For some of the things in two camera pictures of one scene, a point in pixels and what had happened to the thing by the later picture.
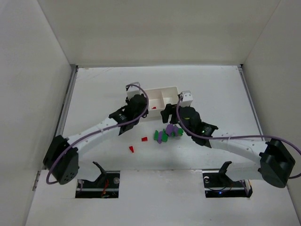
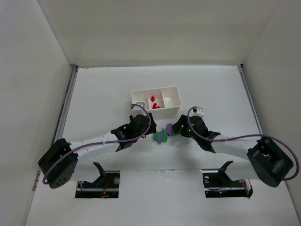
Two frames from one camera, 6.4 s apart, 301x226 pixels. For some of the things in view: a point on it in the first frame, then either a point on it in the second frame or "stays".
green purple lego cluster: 161,136 stays
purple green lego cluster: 173,131 stays
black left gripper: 140,103 → 148,124
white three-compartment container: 158,98 stays
